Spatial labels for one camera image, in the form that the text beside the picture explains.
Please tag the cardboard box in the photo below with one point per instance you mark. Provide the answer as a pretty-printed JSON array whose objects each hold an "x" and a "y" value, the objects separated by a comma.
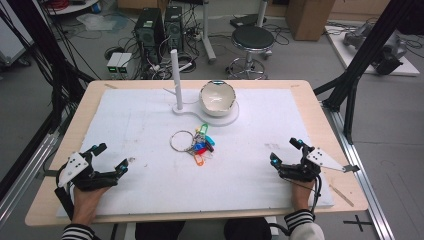
[{"x": 308, "y": 18}]

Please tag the white platform board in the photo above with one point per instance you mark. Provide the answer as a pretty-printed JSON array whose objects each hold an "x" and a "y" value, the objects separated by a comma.
[{"x": 408, "y": 68}]

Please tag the white stand with pole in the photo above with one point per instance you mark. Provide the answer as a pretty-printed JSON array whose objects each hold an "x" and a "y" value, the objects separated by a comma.
[{"x": 177, "y": 83}]

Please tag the white power supply box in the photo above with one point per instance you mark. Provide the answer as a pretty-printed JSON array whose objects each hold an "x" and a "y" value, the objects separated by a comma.
[
  {"x": 113, "y": 63},
  {"x": 124, "y": 63}
]

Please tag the flat black device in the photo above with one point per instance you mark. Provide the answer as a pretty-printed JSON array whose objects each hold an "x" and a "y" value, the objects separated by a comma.
[{"x": 246, "y": 20}]

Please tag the person's left hand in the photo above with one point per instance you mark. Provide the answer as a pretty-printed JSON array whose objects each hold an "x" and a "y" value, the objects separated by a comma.
[{"x": 85, "y": 206}]

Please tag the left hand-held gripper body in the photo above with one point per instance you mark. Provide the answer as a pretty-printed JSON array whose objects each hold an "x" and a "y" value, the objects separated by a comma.
[{"x": 81, "y": 175}]

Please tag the person's legs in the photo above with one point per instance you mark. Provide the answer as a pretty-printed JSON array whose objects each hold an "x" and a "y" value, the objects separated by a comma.
[{"x": 203, "y": 230}]

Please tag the black metal frame stand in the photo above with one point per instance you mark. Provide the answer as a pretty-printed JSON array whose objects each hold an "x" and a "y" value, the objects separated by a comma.
[
  {"x": 43, "y": 50},
  {"x": 363, "y": 56}
]

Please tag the aluminium rail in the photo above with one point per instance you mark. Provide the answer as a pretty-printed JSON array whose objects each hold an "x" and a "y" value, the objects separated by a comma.
[
  {"x": 370, "y": 186},
  {"x": 23, "y": 176}
]

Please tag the large black computer tower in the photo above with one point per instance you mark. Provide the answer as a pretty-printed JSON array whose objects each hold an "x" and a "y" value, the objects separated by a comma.
[{"x": 150, "y": 33}]

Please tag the thin wooden stick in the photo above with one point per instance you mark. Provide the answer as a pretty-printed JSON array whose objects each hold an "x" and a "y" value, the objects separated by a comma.
[{"x": 341, "y": 195}]

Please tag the clear plastic sheet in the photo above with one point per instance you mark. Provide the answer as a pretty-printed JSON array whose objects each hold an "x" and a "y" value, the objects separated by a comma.
[{"x": 96, "y": 22}]

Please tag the black round stool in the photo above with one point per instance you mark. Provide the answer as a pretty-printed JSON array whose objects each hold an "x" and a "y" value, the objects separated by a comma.
[{"x": 252, "y": 38}]

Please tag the white table leg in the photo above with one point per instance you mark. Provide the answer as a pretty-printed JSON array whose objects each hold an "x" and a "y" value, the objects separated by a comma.
[{"x": 206, "y": 33}]

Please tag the grey machine on platform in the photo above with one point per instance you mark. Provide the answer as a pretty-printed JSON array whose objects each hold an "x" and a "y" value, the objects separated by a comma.
[{"x": 386, "y": 50}]

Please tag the white ceramic bowl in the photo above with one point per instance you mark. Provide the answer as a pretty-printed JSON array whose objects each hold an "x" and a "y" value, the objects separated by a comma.
[{"x": 217, "y": 98}]

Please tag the white foam mat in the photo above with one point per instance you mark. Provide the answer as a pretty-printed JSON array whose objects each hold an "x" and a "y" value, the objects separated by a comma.
[{"x": 200, "y": 186}]

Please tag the person's right hand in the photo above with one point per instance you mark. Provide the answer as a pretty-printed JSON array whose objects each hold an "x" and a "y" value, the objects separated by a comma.
[{"x": 301, "y": 196}]

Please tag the round white table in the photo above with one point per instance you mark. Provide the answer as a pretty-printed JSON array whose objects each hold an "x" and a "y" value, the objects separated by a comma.
[{"x": 71, "y": 7}]

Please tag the white panel board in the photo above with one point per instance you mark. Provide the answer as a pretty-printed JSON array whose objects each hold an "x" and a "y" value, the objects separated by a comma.
[{"x": 11, "y": 36}]

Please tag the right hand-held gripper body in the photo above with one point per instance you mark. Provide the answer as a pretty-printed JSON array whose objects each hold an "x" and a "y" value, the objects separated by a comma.
[{"x": 308, "y": 168}]

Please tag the small black computer tower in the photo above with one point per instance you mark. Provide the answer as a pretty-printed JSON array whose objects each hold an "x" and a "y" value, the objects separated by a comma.
[{"x": 174, "y": 28}]

